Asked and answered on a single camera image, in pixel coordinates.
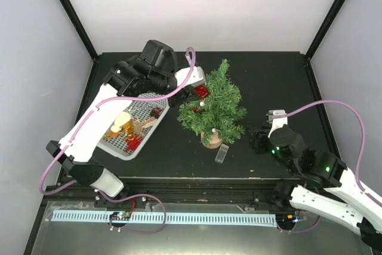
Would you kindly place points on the white perforated plastic basket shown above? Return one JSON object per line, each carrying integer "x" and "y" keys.
{"x": 114, "y": 143}

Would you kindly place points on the gold gift box ornament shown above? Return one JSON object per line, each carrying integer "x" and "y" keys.
{"x": 128, "y": 127}

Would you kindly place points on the clear battery box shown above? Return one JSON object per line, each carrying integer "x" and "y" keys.
{"x": 221, "y": 154}

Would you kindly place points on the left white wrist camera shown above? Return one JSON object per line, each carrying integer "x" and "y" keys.
{"x": 195, "y": 78}

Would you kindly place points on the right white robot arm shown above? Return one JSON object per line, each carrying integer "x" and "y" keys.
{"x": 329, "y": 187}

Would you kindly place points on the dark pine cone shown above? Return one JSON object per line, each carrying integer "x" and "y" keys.
{"x": 156, "y": 112}

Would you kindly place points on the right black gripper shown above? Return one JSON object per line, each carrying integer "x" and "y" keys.
{"x": 258, "y": 139}

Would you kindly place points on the red gift box ornament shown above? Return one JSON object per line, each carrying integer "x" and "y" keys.
{"x": 201, "y": 91}

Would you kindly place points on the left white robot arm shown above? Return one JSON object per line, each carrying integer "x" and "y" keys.
{"x": 152, "y": 75}

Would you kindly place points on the white slotted cable duct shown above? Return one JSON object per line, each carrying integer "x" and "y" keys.
{"x": 137, "y": 217}

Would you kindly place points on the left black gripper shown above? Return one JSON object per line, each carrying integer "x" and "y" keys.
{"x": 183, "y": 97}

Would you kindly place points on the brown pine cone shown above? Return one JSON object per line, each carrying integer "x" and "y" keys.
{"x": 196, "y": 109}

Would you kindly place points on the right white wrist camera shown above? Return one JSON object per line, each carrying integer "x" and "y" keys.
{"x": 277, "y": 119}

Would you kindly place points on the small green christmas tree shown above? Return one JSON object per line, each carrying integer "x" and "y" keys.
{"x": 220, "y": 112}

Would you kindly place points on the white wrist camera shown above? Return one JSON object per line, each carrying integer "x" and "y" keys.
{"x": 195, "y": 78}
{"x": 277, "y": 119}

